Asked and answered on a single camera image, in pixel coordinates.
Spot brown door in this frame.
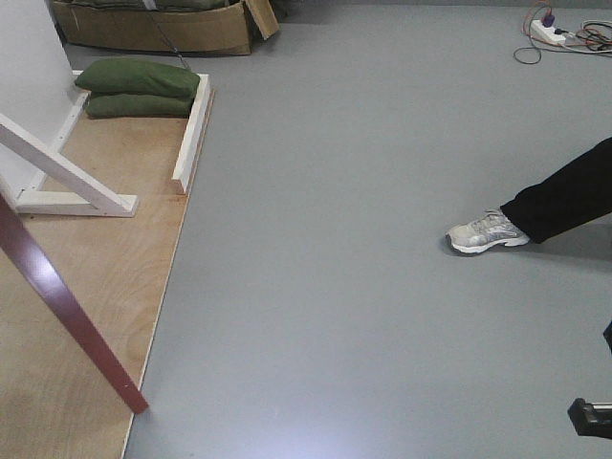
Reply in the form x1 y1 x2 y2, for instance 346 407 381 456
1 199 148 414

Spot black robot part lower right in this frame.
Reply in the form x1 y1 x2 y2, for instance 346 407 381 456
568 398 611 439

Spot white grey sneaker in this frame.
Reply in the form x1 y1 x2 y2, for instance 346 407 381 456
446 209 530 254

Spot flattened cardboard box front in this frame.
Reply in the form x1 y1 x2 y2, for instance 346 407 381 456
52 1 279 55

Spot white diagonal brace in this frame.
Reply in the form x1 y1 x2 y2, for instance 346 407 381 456
1 116 139 218

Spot upper green sandbag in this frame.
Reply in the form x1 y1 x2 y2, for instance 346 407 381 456
75 57 200 98

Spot green sandbag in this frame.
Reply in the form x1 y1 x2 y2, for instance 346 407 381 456
85 93 193 119
75 57 200 98

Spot lower green sandbag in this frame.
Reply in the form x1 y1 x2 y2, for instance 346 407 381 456
85 93 193 119

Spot black trouser leg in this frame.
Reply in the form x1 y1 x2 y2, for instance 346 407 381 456
501 139 611 244

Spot plywood base platform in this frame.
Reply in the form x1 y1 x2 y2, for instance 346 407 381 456
1 118 187 458

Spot white power strip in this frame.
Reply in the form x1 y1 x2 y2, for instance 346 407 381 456
529 19 576 47

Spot white edge rail far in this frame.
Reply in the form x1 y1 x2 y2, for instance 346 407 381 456
171 74 214 196

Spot black guy wire with chain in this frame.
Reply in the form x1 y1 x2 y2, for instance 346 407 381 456
141 0 194 73

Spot white wall panel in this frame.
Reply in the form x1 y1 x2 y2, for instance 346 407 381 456
1 1 93 207

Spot tangled cables on floor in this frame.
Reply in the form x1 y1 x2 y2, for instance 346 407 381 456
513 0 612 65

